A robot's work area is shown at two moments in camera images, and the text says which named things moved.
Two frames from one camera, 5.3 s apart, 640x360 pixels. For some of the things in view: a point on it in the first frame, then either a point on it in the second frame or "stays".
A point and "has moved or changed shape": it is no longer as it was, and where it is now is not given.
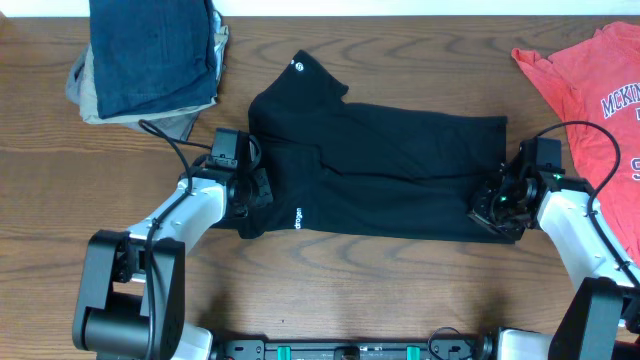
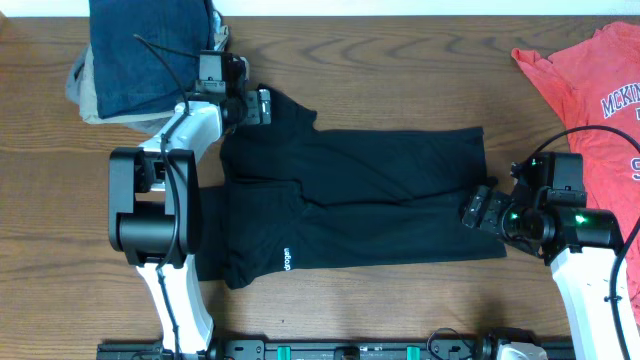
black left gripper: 266,191 to 261,100
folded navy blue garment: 152,54 stays
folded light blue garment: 218,45 stays
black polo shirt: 355,170 has moved or changed shape
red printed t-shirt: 598,81 stays
